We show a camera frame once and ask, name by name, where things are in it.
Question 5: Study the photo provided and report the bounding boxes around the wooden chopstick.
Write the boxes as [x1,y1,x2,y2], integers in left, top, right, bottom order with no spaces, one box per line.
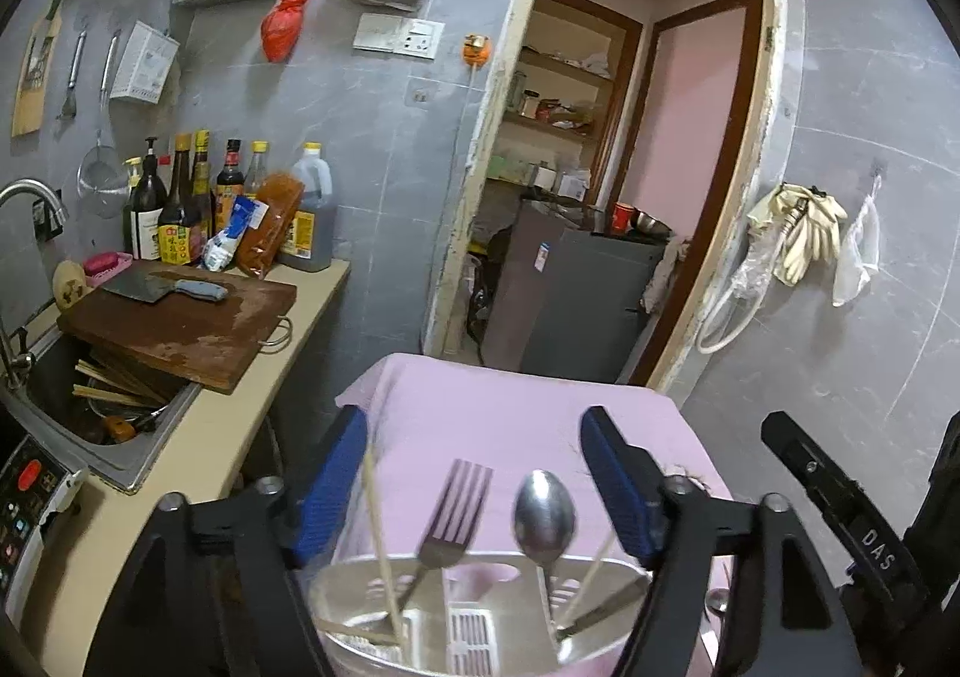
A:
[556,531,617,627]
[361,450,410,664]

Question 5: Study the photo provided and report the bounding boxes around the dark soy sauce bottle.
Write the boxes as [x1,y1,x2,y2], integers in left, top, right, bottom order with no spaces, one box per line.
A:
[158,133,199,266]

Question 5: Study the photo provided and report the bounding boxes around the cleaver with grey handle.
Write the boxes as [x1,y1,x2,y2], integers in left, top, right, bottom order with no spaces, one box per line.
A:
[103,266,228,305]

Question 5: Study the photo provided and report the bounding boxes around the hanging wooden board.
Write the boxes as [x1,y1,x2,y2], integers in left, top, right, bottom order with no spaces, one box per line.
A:
[10,0,64,138]

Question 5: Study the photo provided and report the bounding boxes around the induction cooker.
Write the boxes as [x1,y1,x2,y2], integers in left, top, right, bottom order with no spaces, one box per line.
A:
[0,434,89,628]

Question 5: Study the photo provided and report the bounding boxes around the hanging clear plastic bag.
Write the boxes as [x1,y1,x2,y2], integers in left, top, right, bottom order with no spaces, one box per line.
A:
[832,175,882,308]

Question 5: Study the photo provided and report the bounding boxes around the large oil jug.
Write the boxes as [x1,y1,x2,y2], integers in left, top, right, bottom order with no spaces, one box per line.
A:
[278,141,338,273]

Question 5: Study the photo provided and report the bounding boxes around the wooden cutting board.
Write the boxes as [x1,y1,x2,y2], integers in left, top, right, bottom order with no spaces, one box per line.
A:
[59,261,296,395]

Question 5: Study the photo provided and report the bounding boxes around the hanging rubber gloves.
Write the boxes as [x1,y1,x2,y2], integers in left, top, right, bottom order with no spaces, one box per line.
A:
[747,182,848,287]

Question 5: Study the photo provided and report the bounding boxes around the red cup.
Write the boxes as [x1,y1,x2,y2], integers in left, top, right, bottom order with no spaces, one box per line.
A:
[610,203,636,235]

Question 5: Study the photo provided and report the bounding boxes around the white hose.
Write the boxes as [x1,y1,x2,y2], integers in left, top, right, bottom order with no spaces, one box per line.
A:
[693,225,786,356]

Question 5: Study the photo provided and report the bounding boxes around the orange wall hook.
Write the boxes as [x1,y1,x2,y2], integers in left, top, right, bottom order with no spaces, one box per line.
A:
[462,34,491,70]

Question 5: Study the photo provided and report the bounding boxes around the hanging mesh strainer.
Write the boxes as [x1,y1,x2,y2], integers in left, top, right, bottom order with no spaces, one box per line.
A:
[76,31,128,219]

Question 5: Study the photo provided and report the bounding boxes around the orange noodle packet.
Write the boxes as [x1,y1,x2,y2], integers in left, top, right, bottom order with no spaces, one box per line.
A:
[236,172,304,279]

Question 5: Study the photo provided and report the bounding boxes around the white plastic utensil caddy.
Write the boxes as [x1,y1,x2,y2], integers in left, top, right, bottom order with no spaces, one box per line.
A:
[308,552,647,675]

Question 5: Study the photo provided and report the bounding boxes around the steel fork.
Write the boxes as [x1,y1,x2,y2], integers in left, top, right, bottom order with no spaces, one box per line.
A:
[397,459,493,612]

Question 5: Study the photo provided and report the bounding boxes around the red plastic bag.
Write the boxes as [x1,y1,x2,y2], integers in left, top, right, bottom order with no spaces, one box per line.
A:
[260,0,309,63]

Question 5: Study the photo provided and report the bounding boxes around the pink floral table cloth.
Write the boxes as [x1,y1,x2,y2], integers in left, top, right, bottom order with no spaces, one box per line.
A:
[332,350,737,677]

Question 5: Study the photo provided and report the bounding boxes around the steel spoon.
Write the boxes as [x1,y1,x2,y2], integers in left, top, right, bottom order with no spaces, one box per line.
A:
[512,469,578,628]

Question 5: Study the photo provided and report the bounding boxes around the steel table knife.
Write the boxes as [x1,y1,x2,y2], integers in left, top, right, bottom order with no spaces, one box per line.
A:
[555,576,651,641]

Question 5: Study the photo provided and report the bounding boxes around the steel sink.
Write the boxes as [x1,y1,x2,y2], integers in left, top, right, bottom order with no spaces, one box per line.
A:
[2,333,200,495]

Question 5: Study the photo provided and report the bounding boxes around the grey small fridge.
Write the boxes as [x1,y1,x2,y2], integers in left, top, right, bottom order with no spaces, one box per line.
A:
[480,200,667,383]

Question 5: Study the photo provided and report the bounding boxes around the white hanging box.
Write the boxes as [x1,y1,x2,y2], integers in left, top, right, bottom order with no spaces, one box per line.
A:
[109,21,179,106]

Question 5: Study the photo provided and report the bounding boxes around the white wall switch socket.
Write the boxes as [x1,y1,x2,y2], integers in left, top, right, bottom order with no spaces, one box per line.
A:
[353,13,446,60]

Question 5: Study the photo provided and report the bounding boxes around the chrome faucet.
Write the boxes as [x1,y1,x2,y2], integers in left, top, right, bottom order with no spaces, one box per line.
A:
[2,177,68,390]

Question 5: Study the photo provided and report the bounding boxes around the wine bottle white label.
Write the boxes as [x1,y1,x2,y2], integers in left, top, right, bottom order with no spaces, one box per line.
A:
[128,136,167,261]

